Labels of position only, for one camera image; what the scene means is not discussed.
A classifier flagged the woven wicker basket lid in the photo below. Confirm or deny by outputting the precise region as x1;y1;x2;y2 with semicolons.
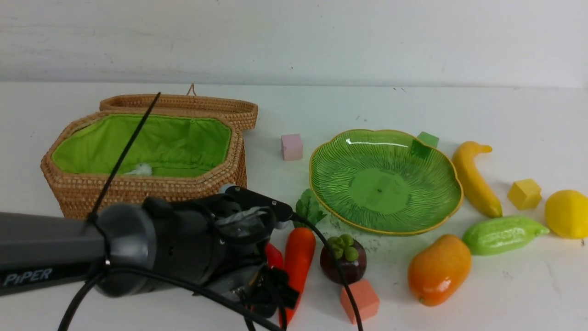
100;84;259;131

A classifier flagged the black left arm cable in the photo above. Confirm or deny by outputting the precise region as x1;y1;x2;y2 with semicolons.
58;92;364;331

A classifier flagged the green leaf-shaped glass plate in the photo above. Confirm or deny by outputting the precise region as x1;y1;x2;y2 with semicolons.
309;129;464;236

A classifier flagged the yellow banana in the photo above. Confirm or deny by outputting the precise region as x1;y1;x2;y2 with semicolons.
452;141;503;218

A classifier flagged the dark purple mangosteen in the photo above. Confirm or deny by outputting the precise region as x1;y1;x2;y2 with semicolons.
319;234;367;285

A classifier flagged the green foam cube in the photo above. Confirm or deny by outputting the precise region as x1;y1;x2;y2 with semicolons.
417;131;439;148

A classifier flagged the pink foam cube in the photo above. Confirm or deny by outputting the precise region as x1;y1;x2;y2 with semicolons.
281;134;303;161

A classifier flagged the yellow foam cube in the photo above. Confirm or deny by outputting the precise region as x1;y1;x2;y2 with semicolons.
507;178;542;210

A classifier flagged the orange carrot with leaves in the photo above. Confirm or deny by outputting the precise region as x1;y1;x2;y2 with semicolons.
279;188;326;327

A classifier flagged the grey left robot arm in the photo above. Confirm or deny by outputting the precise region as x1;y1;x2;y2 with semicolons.
1;199;300;318

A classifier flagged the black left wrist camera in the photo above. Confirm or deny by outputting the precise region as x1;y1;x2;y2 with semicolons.
219;183;294;229

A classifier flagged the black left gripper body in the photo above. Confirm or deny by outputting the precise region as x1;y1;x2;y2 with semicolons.
203;216;299;318

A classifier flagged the yellow lemon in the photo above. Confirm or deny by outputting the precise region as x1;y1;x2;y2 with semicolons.
544;190;588;239

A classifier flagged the orange mango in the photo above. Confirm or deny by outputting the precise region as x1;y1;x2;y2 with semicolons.
407;234;472;307

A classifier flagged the woven wicker basket green lining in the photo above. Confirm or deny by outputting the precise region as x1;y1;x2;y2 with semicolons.
40;109;248;219

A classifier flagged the orange foam cube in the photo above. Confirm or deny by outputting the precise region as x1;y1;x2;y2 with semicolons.
340;279;380;325

